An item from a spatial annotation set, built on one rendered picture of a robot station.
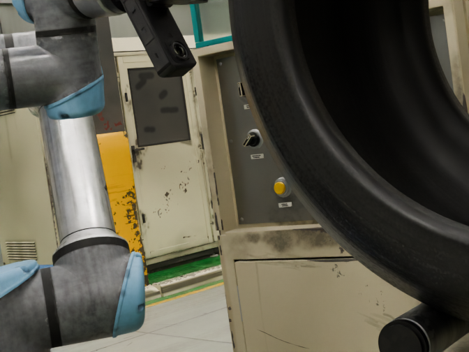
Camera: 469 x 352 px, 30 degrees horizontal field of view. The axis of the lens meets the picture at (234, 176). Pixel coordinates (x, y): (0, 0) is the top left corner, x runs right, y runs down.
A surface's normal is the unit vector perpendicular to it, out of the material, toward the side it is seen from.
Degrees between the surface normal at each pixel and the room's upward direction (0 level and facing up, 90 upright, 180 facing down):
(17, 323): 93
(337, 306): 90
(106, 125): 90
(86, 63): 97
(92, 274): 59
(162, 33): 66
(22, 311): 77
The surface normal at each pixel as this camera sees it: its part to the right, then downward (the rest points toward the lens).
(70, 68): 0.26, 0.16
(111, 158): 0.69, -0.06
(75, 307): 0.23, -0.07
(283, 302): -0.58, 0.12
